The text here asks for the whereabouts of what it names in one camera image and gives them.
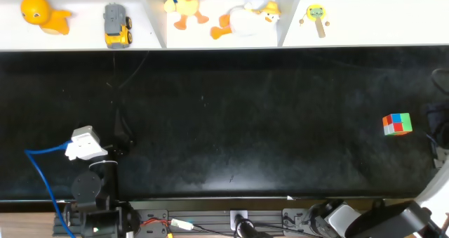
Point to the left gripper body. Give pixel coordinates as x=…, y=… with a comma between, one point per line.
x=113, y=151

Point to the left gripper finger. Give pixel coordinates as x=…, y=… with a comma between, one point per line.
x=122, y=136

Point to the grey and yellow toy truck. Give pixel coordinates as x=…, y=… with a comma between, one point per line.
x=115, y=24

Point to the yellow rubber duck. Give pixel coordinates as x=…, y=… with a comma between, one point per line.
x=42, y=15

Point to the yellow rattle drum toy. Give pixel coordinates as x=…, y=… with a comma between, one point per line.
x=316, y=13

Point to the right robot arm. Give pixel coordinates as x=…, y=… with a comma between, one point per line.
x=386, y=222

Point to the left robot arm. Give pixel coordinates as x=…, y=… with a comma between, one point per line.
x=87, y=190

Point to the white plush duck yellow hat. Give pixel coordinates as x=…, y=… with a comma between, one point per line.
x=247, y=20

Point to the white shelf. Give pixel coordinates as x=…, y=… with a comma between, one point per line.
x=368, y=24

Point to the many-coloured puzzle cube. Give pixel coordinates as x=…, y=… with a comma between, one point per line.
x=397, y=124

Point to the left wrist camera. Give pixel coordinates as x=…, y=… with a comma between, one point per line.
x=84, y=145

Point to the mounting rail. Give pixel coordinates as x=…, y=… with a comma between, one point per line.
x=210, y=219

